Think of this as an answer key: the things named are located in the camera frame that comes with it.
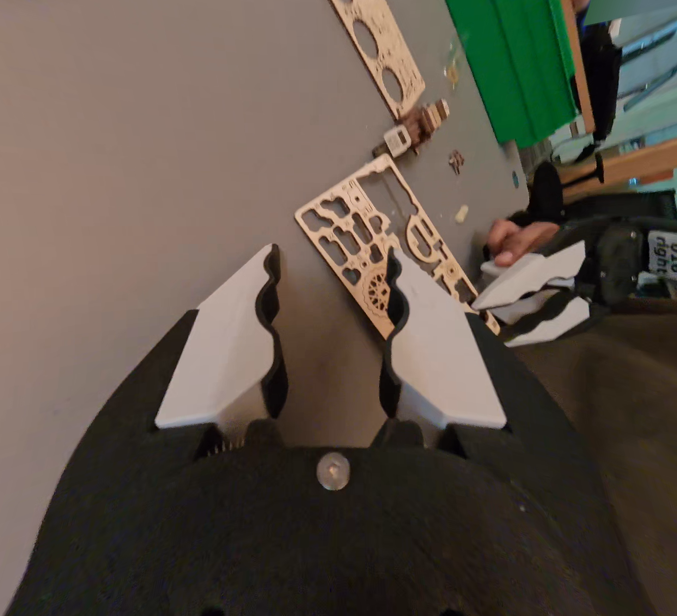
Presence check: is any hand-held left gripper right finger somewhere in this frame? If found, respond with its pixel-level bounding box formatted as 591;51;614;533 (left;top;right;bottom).
379;247;508;430

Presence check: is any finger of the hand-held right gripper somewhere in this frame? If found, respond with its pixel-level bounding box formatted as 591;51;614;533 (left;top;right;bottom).
500;291;591;348
470;240;588;325

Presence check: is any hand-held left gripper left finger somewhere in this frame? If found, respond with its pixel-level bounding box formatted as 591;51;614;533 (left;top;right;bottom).
154;243;290;430

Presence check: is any wooden puzzle sheet with gears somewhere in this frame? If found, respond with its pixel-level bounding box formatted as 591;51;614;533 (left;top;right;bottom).
294;152;501;340

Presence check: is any grey desk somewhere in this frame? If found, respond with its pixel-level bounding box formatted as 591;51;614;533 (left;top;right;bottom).
0;0;531;616

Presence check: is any person's right hand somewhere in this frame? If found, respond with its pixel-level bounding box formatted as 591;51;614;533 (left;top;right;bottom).
486;219;561;267

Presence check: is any wooden beam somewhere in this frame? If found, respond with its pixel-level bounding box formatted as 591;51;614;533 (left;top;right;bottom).
560;139;677;205

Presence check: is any wooden gear model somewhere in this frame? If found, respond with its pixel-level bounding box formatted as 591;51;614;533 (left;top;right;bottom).
372;98;451;158

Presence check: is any green plastic bin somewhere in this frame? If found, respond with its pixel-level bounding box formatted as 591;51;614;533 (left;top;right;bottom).
432;0;578;150

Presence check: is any wooden puzzle sheet with cutouts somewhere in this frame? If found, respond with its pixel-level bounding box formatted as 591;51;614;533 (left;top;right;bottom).
298;0;427;121

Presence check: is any wooden post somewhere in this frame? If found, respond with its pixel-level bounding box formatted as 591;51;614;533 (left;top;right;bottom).
551;0;597;134

